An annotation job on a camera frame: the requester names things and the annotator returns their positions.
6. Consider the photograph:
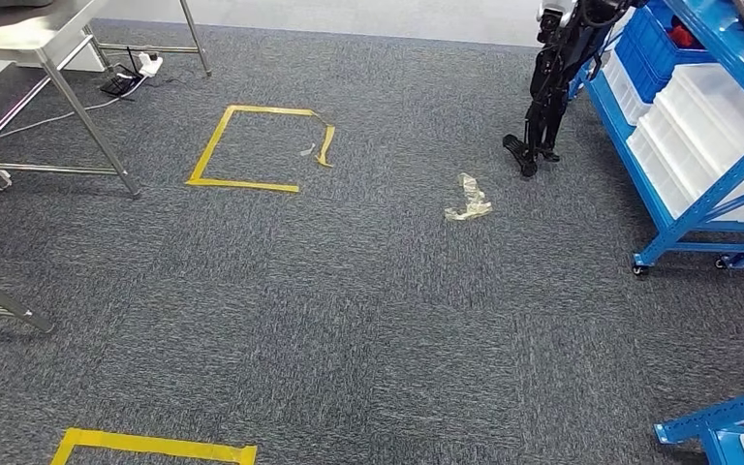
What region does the yellow floor tape square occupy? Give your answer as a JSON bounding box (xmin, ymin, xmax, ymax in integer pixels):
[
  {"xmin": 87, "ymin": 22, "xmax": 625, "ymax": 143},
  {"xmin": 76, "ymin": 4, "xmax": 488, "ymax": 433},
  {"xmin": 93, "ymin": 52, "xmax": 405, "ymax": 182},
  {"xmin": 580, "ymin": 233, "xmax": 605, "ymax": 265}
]
[
  {"xmin": 49, "ymin": 427, "xmax": 260, "ymax": 465},
  {"xmin": 185, "ymin": 104, "xmax": 337, "ymax": 195}
]

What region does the clear plastic scrap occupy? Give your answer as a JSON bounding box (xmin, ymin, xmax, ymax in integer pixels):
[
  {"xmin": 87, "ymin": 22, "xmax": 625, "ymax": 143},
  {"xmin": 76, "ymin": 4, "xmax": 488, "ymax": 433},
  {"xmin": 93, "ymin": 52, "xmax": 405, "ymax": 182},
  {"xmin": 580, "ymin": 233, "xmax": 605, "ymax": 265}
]
[{"xmin": 443, "ymin": 171, "xmax": 494, "ymax": 224}]

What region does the black tripod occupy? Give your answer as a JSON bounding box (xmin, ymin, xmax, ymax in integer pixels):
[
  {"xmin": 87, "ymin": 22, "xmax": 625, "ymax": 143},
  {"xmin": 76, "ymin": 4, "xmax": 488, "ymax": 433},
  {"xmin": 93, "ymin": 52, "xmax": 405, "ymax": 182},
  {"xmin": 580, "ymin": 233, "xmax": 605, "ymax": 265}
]
[{"xmin": 501, "ymin": 0, "xmax": 650, "ymax": 179}]

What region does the blue plastic bin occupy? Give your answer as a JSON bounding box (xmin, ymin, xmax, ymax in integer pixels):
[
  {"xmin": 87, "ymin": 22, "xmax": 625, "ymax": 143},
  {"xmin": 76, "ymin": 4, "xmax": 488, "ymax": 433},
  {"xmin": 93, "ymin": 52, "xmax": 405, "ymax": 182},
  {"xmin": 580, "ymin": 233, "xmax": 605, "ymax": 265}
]
[
  {"xmin": 622, "ymin": 5, "xmax": 719, "ymax": 83},
  {"xmin": 612, "ymin": 30, "xmax": 671, "ymax": 106}
]

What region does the white floor cable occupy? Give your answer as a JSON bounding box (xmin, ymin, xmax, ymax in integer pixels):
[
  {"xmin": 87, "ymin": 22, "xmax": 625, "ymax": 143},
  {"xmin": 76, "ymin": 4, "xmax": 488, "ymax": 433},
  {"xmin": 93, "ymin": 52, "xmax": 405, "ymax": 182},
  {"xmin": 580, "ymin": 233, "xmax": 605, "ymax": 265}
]
[{"xmin": 0, "ymin": 76, "xmax": 150, "ymax": 140}]

